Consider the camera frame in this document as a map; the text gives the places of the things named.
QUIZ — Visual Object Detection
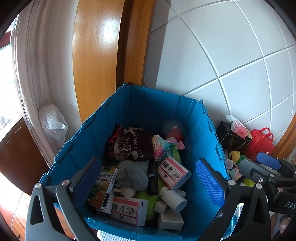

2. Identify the green medicine box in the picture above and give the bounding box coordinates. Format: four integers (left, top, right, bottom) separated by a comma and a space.
86, 167, 118, 214

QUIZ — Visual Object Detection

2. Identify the white medicine bottle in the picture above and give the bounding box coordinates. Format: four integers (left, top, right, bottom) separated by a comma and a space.
159, 186, 187, 212

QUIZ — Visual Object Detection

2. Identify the black umbrella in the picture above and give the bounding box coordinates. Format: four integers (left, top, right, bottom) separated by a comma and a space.
146, 159, 159, 196

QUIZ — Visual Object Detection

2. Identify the person's hand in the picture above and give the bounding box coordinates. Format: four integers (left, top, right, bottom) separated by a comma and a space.
270, 213, 292, 237

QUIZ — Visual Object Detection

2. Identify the green yellow plush toy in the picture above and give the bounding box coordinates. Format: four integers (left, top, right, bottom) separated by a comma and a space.
228, 151, 247, 165

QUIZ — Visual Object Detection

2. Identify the white rabbit plush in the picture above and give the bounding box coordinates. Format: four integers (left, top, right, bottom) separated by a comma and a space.
225, 159, 234, 170

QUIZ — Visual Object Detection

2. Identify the red bear suitcase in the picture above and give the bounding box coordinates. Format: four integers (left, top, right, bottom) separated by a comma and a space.
243, 127, 274, 161

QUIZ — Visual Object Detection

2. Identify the black gift bag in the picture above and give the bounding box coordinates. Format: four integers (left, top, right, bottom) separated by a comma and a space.
216, 121, 251, 152

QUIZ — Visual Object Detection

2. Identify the pink tissue pack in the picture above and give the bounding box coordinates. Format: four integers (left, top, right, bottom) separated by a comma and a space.
225, 114, 248, 138

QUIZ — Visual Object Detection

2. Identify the green wipes pack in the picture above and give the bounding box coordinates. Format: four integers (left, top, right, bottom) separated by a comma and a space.
166, 144, 182, 164

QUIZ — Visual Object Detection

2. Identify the pink white medicine box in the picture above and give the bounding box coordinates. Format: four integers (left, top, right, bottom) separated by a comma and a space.
158, 157, 192, 191

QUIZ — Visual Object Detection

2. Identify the red pink plush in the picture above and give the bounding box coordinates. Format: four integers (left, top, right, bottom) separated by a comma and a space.
166, 126, 185, 150

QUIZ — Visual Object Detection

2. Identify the white small box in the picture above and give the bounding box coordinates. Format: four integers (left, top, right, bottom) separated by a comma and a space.
159, 210, 184, 230

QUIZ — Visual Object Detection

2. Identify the pink white box front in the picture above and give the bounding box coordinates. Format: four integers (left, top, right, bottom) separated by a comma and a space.
111, 197, 148, 226

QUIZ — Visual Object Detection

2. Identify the clear plastic bag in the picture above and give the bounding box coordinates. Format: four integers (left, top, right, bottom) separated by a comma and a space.
39, 104, 68, 154

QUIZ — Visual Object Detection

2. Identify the grey fluffy plush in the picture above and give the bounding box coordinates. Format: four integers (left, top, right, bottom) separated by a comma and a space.
116, 160, 149, 191

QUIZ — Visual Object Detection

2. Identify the black printed cushion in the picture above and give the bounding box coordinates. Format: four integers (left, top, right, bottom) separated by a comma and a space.
102, 123, 154, 167

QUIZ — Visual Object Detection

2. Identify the blue plastic storage crate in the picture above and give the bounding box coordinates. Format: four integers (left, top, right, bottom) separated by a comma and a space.
41, 84, 229, 240

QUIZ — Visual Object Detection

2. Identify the white curtain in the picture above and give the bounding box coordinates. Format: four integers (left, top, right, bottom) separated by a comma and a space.
11, 1, 81, 165

